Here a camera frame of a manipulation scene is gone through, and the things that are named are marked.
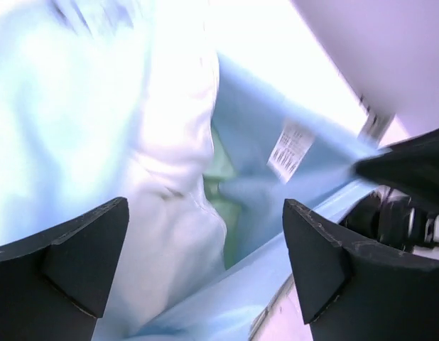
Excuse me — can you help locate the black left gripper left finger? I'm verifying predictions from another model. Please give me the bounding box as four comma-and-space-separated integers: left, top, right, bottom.
0, 197, 129, 341

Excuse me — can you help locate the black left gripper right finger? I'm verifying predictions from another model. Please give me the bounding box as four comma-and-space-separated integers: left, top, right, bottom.
283, 200, 439, 341

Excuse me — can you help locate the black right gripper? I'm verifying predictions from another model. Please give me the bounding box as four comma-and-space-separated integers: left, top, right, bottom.
340, 128, 439, 252

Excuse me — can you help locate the blue green satin pillowcase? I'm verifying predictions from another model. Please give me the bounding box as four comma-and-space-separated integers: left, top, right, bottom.
136, 55, 376, 340

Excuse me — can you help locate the white pillow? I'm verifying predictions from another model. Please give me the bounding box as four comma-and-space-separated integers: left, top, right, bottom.
0, 1, 227, 340

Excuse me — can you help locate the aluminium table frame rail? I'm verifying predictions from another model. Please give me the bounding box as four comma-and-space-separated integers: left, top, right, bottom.
359, 94, 395, 146

